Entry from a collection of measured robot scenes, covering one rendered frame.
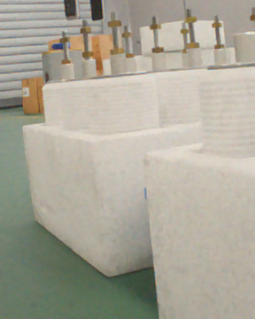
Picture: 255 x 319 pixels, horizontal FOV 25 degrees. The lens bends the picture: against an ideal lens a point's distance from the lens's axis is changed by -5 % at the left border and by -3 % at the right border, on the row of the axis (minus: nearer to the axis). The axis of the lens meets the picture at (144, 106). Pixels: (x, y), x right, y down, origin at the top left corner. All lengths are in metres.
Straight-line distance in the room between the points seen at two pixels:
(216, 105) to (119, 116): 0.28
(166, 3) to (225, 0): 0.97
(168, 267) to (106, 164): 0.21
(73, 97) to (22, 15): 6.09
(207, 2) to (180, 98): 6.44
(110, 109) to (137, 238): 0.17
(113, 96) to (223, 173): 0.35
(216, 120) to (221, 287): 0.14
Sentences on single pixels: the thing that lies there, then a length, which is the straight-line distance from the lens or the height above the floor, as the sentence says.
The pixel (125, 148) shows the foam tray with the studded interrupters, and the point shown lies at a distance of 0.73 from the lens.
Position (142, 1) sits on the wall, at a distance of 7.98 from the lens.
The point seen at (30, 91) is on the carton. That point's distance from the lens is 5.06.
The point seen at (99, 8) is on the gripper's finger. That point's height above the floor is 0.36.
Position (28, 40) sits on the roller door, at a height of 0.76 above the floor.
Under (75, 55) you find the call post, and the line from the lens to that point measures 1.18.
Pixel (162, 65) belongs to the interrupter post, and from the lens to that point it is 0.95.
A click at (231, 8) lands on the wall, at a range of 7.03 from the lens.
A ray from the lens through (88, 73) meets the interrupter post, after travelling 0.90.
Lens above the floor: 0.25
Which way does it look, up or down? 3 degrees down
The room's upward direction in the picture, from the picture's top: 6 degrees counter-clockwise
